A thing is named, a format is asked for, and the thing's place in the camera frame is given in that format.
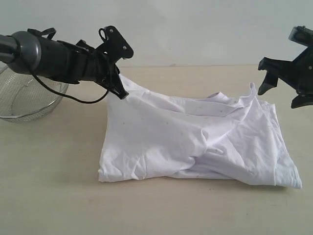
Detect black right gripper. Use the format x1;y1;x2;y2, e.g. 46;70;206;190
258;46;313;109

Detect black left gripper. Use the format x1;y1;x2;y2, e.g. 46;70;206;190
78;40;129;99

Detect white t-shirt red lettering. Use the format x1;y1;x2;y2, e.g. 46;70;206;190
98;77;302;188

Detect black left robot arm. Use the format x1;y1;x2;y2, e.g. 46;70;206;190
0;25;134;99

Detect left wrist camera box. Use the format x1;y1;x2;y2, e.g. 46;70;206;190
96;25;134;63

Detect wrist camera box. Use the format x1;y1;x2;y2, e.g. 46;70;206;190
96;25;134;63
289;26;313;47

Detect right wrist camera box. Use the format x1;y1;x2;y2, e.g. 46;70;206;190
289;26;313;47

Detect metal mesh strainer bowl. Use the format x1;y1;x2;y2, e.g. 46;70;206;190
0;67;63;123

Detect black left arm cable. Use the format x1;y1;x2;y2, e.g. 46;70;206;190
26;27;110;104

